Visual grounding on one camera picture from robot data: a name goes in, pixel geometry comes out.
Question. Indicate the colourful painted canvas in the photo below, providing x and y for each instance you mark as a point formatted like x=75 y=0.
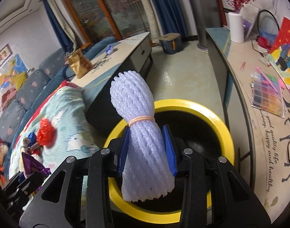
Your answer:
x=279 y=54

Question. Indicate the red plastic bag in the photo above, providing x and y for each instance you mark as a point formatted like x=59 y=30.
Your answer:
x=46 y=133

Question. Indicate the blue curtain right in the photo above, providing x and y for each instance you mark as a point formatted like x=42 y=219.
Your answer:
x=171 y=17

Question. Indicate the brown paper bag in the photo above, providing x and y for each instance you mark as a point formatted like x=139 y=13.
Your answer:
x=79 y=63

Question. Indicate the Hello Kitty patterned blanket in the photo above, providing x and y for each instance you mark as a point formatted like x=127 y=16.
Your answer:
x=65 y=109

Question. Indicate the blue curtain left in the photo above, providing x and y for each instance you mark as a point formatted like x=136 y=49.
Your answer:
x=62 y=29

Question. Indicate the pile of clothes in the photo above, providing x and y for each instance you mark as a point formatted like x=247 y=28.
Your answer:
x=4 y=147

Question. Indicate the wooden framed glass door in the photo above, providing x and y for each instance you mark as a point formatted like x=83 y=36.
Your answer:
x=98 y=19

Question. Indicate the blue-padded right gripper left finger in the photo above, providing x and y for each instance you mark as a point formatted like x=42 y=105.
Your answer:
x=121 y=151

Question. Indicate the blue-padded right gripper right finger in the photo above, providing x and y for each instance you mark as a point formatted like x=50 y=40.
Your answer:
x=170 y=149

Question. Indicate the blue plastic bag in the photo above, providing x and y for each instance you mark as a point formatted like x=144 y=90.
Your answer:
x=32 y=138

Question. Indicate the blue curtain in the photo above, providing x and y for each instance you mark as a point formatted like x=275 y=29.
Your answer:
x=62 y=29
x=171 y=17

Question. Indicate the long TV cabinet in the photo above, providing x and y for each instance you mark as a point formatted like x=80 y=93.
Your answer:
x=261 y=138

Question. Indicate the blue-grey sofa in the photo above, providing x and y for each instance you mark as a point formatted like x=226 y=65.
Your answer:
x=39 y=85

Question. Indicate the white foam net bundle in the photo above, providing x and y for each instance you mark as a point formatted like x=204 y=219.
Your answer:
x=146 y=174

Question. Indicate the grey tower fan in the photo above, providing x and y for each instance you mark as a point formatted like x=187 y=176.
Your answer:
x=200 y=25

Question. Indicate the white paper towel roll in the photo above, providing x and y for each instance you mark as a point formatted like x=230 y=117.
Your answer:
x=236 y=27

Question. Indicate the colourful wall map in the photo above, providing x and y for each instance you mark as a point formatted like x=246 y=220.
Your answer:
x=13 y=67

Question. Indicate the cross-stitch wall banner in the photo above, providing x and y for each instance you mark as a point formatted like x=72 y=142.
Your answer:
x=5 y=53

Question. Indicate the dark blue storage stool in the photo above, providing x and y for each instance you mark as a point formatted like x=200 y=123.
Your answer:
x=171 y=43

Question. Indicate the yellow-rimmed black trash bin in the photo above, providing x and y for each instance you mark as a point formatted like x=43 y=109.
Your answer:
x=195 y=125

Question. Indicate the colourful bead tray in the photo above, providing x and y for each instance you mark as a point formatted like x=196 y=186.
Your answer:
x=267 y=94

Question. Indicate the blue white wrapper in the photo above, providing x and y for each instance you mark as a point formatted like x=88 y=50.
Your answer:
x=109 y=50

